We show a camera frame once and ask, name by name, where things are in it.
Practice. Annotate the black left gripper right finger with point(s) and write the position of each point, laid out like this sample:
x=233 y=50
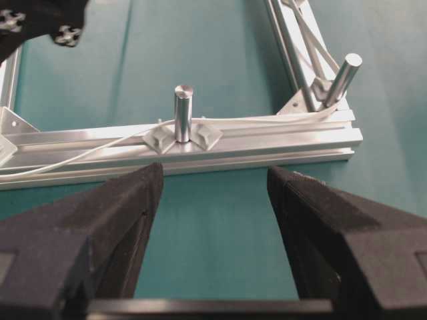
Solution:
x=367 y=258

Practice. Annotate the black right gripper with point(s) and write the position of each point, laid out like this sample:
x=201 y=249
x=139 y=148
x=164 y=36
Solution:
x=21 y=21

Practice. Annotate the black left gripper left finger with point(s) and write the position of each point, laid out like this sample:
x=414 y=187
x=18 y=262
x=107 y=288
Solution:
x=91 y=244

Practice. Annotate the aluminium pin upper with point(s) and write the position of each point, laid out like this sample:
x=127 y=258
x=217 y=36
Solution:
x=183 y=99

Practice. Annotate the aluminium pin lower corner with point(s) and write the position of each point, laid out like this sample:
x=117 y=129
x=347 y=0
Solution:
x=346 y=73

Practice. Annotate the aluminium extrusion frame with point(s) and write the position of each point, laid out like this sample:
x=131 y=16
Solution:
x=304 y=130

